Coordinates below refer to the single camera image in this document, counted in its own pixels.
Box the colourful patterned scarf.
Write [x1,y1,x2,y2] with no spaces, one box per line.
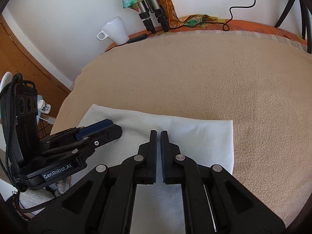
[122,0,217,28]

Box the black metal chair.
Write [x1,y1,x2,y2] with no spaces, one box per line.
[274,0,312,54]

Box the beige fleece blanket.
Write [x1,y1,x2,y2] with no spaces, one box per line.
[52,33,311,225]

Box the orange patterned bedsheet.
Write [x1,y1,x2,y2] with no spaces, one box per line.
[104,18,308,52]

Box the black power cable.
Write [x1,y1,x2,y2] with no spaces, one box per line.
[104,0,279,52]

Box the black cable adapter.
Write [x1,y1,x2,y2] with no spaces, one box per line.
[127,33,148,43]

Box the white ceramic cup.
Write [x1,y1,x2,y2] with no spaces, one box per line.
[96,16,129,45]

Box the white garment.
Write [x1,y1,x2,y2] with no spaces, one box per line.
[71,105,234,233]

